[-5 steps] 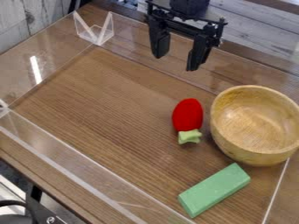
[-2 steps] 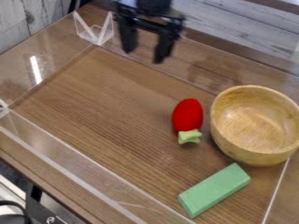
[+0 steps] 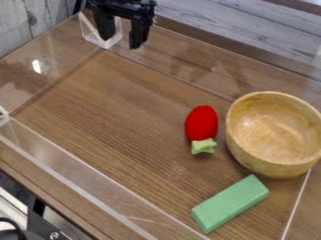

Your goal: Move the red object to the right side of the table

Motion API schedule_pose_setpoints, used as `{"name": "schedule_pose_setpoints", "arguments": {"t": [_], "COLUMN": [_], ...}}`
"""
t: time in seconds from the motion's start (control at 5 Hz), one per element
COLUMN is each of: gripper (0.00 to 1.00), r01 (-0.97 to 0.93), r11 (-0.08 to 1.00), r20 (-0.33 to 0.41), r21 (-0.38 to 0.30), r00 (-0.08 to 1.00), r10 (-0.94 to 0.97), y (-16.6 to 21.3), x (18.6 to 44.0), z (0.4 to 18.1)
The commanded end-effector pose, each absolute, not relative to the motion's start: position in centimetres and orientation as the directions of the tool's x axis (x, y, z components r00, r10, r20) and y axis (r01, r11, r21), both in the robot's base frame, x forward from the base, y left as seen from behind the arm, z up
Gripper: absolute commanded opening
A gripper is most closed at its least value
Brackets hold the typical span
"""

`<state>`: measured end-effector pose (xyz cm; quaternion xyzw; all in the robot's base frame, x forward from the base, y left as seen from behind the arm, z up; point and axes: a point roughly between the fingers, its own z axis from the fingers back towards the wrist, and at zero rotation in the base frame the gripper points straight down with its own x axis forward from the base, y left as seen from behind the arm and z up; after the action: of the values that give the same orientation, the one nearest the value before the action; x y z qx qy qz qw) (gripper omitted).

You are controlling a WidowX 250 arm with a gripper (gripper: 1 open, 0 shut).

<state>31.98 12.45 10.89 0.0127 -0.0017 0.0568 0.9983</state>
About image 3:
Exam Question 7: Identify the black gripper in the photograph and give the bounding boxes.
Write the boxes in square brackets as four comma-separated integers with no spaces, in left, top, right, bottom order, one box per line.
[88,0,157,49]

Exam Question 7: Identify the red plush strawberry toy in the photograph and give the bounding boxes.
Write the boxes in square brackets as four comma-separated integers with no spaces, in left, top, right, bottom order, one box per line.
[185,105,218,155]

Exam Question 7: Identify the wooden bowl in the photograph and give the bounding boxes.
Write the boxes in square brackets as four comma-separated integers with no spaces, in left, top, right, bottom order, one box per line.
[226,91,321,178]

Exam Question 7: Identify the black table leg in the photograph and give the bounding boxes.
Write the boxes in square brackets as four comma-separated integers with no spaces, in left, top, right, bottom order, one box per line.
[32,199,46,217]

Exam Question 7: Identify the green rectangular block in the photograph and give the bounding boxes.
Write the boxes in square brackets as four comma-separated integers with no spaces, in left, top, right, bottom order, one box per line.
[190,174,270,233]

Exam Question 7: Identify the clear acrylic corner bracket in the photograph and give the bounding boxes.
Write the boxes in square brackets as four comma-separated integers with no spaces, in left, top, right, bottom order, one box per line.
[78,13,123,50]

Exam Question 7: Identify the clear acrylic tray wall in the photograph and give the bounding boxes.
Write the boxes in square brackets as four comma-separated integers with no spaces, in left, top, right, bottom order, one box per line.
[0,18,321,240]

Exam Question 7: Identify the black metal bracket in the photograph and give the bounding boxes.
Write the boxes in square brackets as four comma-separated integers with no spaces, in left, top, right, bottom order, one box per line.
[28,211,72,240]

